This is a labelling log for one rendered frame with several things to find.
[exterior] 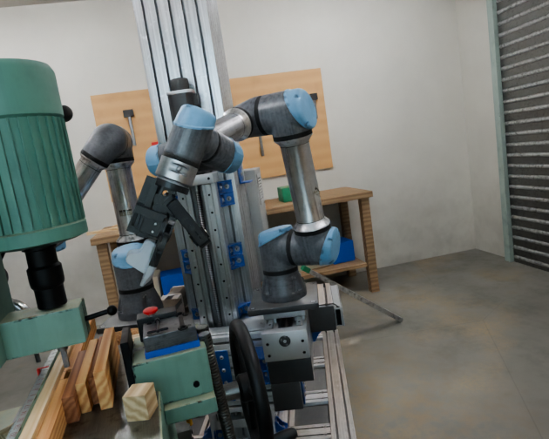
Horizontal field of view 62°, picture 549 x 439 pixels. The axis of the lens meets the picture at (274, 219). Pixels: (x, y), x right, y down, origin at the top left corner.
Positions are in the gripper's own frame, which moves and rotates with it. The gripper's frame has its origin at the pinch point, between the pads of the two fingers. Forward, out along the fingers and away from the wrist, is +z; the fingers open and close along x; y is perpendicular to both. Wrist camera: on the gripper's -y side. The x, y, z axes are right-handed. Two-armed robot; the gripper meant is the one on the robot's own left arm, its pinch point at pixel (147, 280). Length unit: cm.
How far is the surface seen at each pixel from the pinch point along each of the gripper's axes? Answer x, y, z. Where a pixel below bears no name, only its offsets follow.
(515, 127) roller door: -227, -254, -160
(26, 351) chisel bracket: 4.4, 15.9, 17.6
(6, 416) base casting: -17.1, 17.2, 42.4
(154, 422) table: 20.9, -7.2, 16.8
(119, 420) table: 17.1, -2.4, 19.6
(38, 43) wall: -327, 121, -85
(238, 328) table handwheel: 3.3, -20.2, 3.3
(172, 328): 7.9, -6.7, 5.5
